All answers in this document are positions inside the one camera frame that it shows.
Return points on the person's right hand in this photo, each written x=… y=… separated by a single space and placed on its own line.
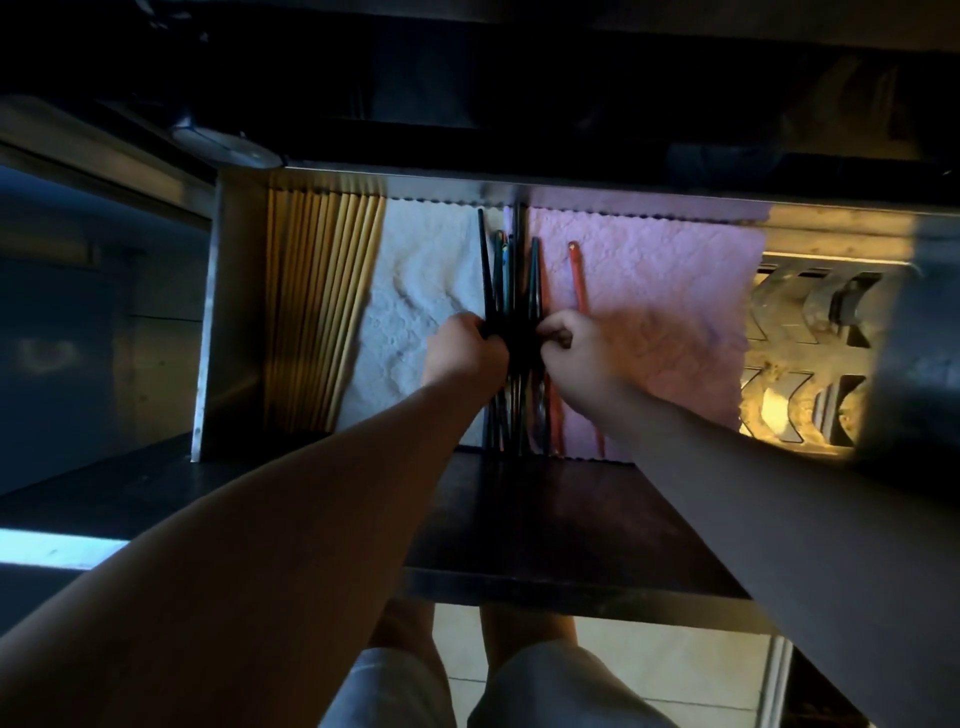
x=585 y=367

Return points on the person's left hand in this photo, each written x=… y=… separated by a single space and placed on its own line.
x=465 y=356

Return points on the steel kitchen drawer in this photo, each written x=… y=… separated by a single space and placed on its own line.
x=570 y=525

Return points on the row of pale wooden chopsticks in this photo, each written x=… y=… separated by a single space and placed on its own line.
x=315 y=300

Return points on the person's left forearm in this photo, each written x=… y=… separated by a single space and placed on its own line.
x=247 y=585

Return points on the person's right forearm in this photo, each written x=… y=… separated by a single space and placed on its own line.
x=825 y=525

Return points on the white towel liner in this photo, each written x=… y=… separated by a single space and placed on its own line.
x=412 y=300

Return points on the pink towel liner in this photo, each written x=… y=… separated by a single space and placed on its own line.
x=675 y=300

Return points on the person's right leg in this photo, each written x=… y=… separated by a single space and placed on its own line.
x=529 y=637

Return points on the person's leg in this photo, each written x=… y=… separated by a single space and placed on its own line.
x=412 y=637
x=529 y=637

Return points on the person's left leg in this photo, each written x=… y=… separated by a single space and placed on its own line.
x=412 y=637

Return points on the round grey stove knob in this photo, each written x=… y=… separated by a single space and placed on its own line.
x=225 y=146

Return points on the grey shorts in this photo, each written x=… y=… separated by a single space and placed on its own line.
x=570 y=697

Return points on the blue cabinet door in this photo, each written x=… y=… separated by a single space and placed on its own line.
x=60 y=375

